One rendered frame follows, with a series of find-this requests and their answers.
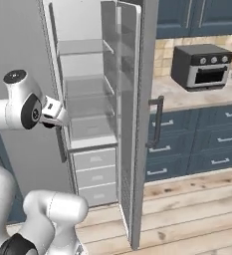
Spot dark short door handle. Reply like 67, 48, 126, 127
55, 126, 68, 164

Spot clear fridge crisper drawer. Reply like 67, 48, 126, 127
69, 116, 118, 149

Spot grey fridge drawer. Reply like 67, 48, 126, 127
75, 164, 117, 189
78, 181, 118, 208
72, 147, 117, 171

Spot black toaster oven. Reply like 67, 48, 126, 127
170, 43, 232, 93

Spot blue wall cupboards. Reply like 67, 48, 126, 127
155, 0, 232, 40

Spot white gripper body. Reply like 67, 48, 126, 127
41, 100, 70, 128

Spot dark fridge door handle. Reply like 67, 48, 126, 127
145, 95, 165, 149

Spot blue base drawer cabinets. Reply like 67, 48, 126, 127
144, 103, 232, 183

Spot grey closed fridge door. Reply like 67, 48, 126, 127
0, 0, 73, 197

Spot glass fridge shelf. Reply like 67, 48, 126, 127
67, 99, 117, 120
63, 75, 116, 100
57, 38, 116, 57

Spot blue cabinet side panel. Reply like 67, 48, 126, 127
0, 131, 26, 224

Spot grey fridge cabinet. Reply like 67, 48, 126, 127
37, 0, 121, 209

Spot grey open fridge door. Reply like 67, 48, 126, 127
100, 0, 160, 251

